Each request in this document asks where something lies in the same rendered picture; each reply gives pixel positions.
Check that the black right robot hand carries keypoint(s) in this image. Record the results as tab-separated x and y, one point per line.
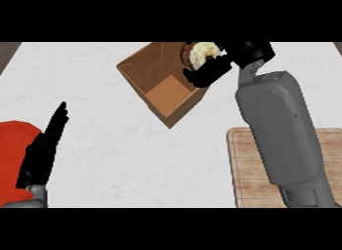
211	72

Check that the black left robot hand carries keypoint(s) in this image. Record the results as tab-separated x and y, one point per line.
44	153

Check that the cream frosted cupcake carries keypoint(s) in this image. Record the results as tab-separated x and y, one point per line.
203	53

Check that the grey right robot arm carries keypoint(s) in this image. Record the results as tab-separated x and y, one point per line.
278	130

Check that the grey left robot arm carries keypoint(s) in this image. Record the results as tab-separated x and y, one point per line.
32	198

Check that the brown cardboard box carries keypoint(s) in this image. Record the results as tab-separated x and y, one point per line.
166	88

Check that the wooden cutting board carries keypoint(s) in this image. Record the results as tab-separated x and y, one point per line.
247	169

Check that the red round object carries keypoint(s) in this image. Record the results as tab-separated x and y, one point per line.
4	162

